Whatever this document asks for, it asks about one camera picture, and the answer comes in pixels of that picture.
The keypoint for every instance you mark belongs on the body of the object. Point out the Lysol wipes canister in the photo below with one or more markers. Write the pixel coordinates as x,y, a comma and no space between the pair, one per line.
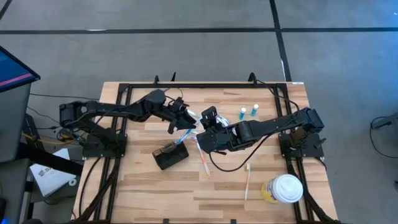
284,188

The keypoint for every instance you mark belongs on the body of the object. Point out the grey floor object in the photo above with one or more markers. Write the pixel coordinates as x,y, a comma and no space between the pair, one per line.
388,121

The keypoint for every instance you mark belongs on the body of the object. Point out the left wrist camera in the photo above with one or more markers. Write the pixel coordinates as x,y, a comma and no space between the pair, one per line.
179,104

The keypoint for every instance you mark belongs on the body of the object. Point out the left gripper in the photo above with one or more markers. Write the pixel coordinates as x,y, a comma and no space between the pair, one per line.
178,117

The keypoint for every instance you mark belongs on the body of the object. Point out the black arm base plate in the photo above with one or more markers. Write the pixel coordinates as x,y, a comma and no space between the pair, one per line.
312,151
93,151

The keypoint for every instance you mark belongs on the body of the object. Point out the packaged toothbrushes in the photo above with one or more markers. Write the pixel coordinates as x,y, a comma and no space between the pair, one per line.
194,137

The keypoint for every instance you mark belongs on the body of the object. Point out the teal mouthwash bottle white cap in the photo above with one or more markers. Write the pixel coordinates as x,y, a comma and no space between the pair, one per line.
242,114
254,110

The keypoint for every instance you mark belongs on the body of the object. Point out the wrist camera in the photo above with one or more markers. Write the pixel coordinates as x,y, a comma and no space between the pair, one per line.
179,104
209,113

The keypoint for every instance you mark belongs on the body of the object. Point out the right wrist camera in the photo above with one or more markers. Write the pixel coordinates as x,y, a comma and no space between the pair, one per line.
209,113

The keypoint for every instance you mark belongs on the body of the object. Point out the slim yellow-headed toothbrush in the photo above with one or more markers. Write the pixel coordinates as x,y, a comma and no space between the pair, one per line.
247,183

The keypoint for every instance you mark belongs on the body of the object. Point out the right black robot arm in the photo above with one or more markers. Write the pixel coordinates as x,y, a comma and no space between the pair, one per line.
273,124

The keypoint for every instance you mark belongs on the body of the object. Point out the white tape roll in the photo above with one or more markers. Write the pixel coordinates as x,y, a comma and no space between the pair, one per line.
70,182

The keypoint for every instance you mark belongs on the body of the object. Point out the dark grey desk base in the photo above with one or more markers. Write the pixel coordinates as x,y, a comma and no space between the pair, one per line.
12,193

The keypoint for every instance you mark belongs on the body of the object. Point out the black desk bar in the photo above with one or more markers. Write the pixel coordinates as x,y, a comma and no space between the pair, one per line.
46,158

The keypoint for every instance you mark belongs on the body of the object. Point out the orange toothbrush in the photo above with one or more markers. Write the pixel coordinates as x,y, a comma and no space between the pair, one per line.
203,160

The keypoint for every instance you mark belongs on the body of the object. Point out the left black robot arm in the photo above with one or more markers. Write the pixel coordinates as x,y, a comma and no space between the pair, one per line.
124,110

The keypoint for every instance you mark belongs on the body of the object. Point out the tan packet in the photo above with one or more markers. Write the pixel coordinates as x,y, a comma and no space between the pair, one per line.
169,147

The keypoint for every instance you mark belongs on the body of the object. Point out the white label sticker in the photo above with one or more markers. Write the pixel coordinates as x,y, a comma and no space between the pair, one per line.
298,83

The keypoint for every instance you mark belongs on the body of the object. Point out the white booklet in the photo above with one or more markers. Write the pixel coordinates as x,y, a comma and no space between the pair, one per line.
49,177

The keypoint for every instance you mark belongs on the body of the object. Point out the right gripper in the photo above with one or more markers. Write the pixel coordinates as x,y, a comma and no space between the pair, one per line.
213,127

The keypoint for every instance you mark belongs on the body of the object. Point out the blue screen monitor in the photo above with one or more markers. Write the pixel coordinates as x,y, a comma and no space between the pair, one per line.
12,71

